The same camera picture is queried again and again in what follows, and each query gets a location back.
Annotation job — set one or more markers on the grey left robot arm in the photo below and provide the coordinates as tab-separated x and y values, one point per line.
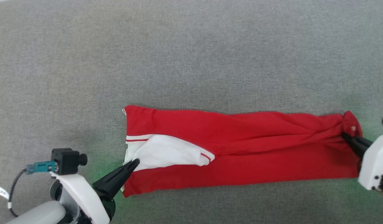
39	214

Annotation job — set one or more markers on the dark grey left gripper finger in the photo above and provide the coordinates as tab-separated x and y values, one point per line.
116	179

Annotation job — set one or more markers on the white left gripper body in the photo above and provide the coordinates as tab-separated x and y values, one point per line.
82	193

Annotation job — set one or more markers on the red and white garment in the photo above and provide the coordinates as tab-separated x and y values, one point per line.
241	140

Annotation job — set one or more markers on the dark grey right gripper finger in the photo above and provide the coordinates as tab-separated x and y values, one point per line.
360	151
359	142

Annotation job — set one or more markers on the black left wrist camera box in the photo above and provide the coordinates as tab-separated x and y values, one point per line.
65	160

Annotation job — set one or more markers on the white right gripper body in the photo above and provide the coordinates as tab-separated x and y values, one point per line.
376	161

